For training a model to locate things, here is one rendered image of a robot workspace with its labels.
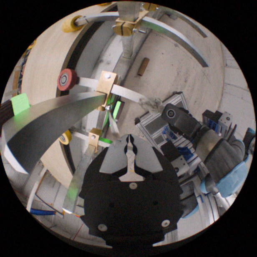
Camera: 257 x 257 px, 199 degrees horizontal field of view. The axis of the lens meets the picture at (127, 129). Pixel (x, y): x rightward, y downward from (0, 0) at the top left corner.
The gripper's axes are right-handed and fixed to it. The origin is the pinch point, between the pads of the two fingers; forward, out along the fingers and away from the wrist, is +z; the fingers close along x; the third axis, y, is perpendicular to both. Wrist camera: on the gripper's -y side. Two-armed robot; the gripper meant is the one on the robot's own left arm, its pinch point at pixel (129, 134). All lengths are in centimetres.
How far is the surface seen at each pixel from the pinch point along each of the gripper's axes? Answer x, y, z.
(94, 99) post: -7.1, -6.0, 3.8
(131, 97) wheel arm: 0.9, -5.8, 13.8
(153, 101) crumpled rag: 8.2, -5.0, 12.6
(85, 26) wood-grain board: -16.7, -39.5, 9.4
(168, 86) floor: 64, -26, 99
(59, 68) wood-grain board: -25.1, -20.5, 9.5
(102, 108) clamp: -9.0, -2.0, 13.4
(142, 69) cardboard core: 19, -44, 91
